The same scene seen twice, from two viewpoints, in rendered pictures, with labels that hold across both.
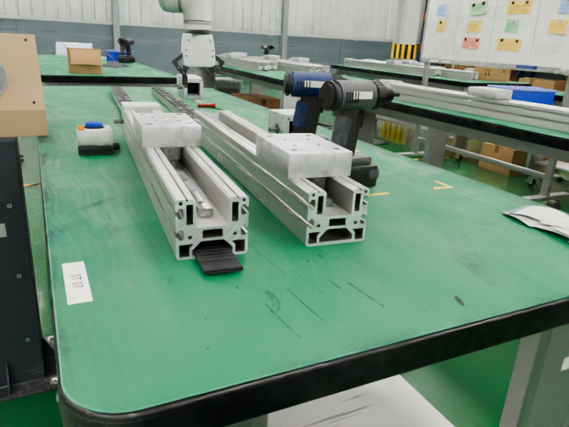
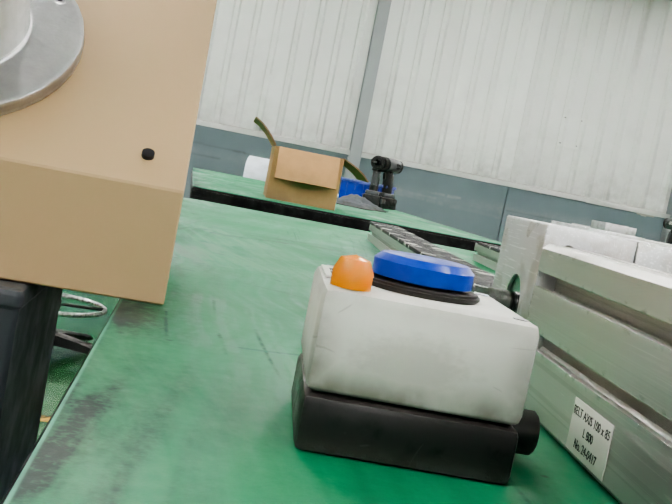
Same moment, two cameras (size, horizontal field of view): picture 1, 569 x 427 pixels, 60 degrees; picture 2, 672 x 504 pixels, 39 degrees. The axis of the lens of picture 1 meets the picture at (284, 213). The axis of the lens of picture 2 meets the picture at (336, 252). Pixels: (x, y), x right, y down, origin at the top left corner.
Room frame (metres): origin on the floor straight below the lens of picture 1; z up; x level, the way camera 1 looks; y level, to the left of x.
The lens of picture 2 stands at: (0.84, 0.39, 0.88)
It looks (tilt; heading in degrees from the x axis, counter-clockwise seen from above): 4 degrees down; 18
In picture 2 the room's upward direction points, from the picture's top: 11 degrees clockwise
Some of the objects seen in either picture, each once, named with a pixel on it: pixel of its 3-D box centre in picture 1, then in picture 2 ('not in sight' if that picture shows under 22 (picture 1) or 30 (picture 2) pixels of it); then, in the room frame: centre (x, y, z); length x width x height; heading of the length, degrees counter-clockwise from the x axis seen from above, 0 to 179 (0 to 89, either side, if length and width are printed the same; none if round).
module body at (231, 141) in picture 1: (254, 156); not in sight; (1.06, 0.07, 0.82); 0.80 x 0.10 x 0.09; 23
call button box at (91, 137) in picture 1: (98, 138); (425, 365); (1.20, 0.47, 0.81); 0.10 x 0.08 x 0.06; 113
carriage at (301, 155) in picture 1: (300, 161); not in sight; (0.83, -0.02, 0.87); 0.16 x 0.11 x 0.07; 23
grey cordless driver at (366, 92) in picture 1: (360, 134); not in sight; (1.04, -0.15, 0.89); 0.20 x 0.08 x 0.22; 124
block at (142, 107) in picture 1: (137, 120); (571, 311); (1.40, 0.43, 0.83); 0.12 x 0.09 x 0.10; 113
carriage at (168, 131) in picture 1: (165, 135); not in sight; (0.99, 0.25, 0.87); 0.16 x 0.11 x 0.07; 23
